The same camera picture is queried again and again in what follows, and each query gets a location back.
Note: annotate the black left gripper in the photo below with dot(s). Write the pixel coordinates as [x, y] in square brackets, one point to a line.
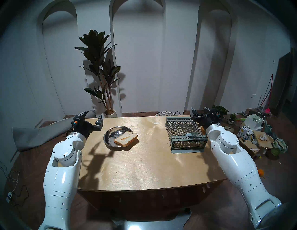
[82, 127]

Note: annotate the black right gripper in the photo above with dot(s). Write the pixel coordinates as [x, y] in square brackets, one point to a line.
[208, 117]

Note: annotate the round metal plate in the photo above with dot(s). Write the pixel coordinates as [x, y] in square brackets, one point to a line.
[111, 136]

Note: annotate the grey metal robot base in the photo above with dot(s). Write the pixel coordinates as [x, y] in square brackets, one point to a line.
[148, 223]

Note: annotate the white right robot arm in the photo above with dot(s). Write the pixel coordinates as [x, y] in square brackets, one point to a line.
[241, 167]

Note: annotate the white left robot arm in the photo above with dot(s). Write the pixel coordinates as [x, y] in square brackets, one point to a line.
[60, 185]

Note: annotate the open peanut butter jar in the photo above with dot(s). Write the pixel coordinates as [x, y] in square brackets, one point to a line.
[203, 130]

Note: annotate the slice of white bread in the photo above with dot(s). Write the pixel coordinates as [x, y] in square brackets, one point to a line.
[126, 139]

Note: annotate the grey rack with metal bars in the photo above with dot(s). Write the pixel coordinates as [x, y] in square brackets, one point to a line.
[181, 126]

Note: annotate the small bushy potted plant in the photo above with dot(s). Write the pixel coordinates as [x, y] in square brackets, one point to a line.
[224, 110]

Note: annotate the tiny potted plant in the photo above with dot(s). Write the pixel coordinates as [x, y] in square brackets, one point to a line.
[231, 120]

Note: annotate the round ceramic plate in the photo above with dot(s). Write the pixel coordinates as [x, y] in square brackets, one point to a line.
[230, 127]

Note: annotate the white printed carton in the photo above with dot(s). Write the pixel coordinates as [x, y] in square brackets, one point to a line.
[242, 132]

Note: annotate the white square box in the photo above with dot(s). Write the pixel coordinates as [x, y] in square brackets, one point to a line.
[253, 122]

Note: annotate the rolled grey mat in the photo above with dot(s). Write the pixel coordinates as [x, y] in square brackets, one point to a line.
[30, 136]

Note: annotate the brown cardboard box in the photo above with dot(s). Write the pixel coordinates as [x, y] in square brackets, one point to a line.
[250, 147]

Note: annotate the tall potted plant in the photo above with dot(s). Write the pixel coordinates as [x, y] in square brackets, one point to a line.
[95, 44]

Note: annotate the wooden cutting board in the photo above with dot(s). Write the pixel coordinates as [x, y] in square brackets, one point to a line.
[264, 143]

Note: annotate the beige bowl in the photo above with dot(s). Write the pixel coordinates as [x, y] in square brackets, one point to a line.
[270, 138]

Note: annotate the small orange object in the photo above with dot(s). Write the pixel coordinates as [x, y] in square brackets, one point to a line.
[261, 172]

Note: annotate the dark door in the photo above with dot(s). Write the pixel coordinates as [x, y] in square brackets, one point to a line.
[284, 81]

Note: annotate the white power strip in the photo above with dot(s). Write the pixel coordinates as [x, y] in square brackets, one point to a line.
[8, 197]

